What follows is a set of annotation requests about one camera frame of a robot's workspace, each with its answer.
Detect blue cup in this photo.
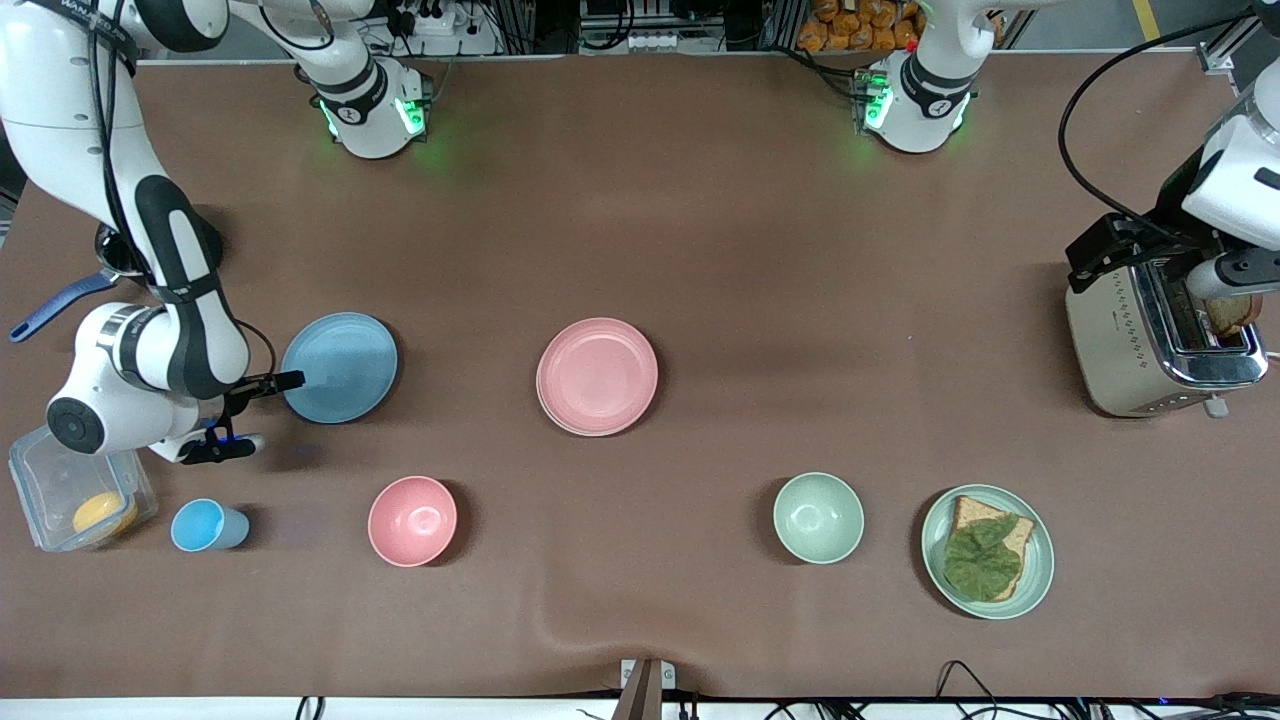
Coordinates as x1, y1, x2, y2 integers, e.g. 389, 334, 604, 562
170, 498, 251, 553

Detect green plate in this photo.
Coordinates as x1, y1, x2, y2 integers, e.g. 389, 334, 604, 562
921, 484, 1056, 621

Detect pink plate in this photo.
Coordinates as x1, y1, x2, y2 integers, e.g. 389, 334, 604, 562
536, 318, 660, 433

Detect brown table cover mat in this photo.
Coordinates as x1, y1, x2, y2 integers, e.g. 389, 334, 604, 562
0, 52, 1280, 701

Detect blue plate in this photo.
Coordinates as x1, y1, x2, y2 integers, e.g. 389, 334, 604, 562
279, 312, 399, 425

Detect aluminium frame profile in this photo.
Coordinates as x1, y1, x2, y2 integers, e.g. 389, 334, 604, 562
1198, 10, 1280, 73

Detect clear plastic lidded container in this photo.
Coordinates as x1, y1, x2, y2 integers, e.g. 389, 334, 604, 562
8, 425, 159, 553

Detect black cable loop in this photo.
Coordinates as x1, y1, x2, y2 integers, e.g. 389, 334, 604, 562
935, 660, 1011, 720

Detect white power strip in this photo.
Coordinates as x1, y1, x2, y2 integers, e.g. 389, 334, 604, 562
395, 0, 471, 36

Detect green bowl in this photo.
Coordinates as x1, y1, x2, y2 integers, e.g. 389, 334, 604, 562
772, 472, 866, 566

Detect yellow round food piece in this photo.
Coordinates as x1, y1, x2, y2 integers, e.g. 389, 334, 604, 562
72, 490, 139, 536

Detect beige chrome toaster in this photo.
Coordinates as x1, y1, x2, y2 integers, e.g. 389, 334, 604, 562
1064, 231, 1271, 419

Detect black saucepan blue handle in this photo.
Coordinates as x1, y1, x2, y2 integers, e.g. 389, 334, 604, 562
8, 205, 227, 344

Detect beige plate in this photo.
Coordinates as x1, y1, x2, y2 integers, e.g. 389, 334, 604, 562
537, 385, 651, 438

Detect brown bread slice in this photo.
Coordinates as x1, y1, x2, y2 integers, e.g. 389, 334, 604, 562
1205, 292, 1265, 339

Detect bag of orange snacks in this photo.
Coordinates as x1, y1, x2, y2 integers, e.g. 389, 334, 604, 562
797, 0, 931, 53

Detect toast slice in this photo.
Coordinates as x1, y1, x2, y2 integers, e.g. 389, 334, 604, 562
948, 496, 1036, 603

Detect pink bowl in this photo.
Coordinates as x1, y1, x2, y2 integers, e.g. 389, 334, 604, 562
367, 475, 459, 568

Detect metal mounting bracket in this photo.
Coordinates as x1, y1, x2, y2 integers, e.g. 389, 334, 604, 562
612, 658, 677, 720

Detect green lettuce leaf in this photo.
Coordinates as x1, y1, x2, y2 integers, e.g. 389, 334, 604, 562
943, 515, 1023, 603

